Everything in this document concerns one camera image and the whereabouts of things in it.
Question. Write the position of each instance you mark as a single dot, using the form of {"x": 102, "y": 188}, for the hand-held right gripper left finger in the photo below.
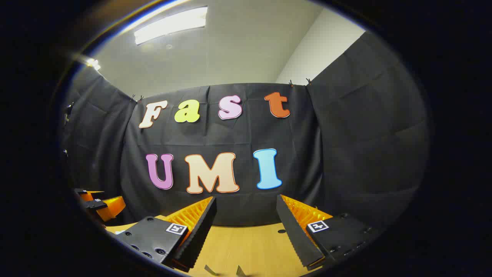
{"x": 198, "y": 238}

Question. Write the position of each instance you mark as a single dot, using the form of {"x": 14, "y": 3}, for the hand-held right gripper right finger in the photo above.
{"x": 298, "y": 238}

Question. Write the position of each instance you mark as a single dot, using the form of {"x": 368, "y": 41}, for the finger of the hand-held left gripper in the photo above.
{"x": 111, "y": 207}
{"x": 85, "y": 191}

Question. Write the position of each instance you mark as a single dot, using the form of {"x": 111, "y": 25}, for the small white green tube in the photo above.
{"x": 210, "y": 270}

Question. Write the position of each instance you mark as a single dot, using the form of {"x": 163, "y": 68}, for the large white green tube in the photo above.
{"x": 240, "y": 271}

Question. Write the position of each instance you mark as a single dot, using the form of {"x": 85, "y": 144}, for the black backdrop cloth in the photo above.
{"x": 230, "y": 134}

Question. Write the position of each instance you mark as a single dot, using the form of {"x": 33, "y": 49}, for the small ceiling light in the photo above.
{"x": 93, "y": 63}

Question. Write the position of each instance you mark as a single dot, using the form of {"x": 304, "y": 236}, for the long ceiling light panel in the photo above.
{"x": 171, "y": 25}

